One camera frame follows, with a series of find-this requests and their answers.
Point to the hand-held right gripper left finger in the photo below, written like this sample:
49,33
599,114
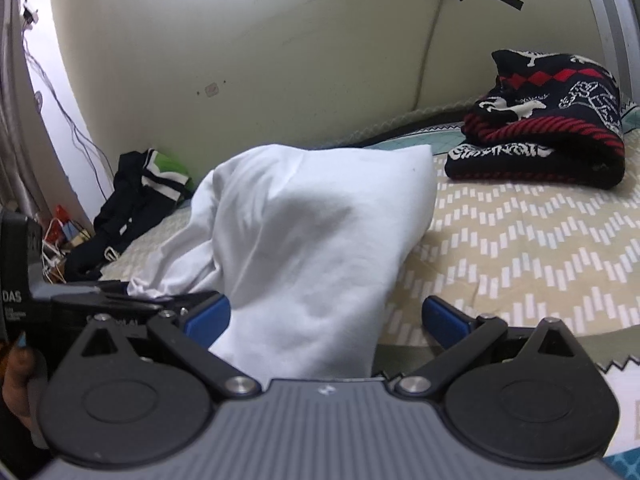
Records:
206,317

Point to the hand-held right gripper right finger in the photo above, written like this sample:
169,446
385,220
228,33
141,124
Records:
445,320

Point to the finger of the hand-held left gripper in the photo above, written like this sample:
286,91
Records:
125,296

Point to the black garment with striped trim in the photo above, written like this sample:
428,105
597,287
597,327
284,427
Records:
130,210

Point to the white garment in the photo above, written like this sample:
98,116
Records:
300,240

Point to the person's left hand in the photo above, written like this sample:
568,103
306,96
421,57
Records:
15,385

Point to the red object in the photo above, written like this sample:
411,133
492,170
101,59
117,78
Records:
60,212

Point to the patterned bed sheet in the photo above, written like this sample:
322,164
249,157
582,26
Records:
525,240

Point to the green cloth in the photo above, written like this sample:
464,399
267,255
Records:
171,166

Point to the pale curtain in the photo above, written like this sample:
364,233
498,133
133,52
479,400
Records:
17,125

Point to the folded navy red patterned sweater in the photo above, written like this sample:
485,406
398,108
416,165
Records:
545,125

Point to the small wall sticker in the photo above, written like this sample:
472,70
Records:
212,89

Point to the grey window frame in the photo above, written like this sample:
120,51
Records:
607,15

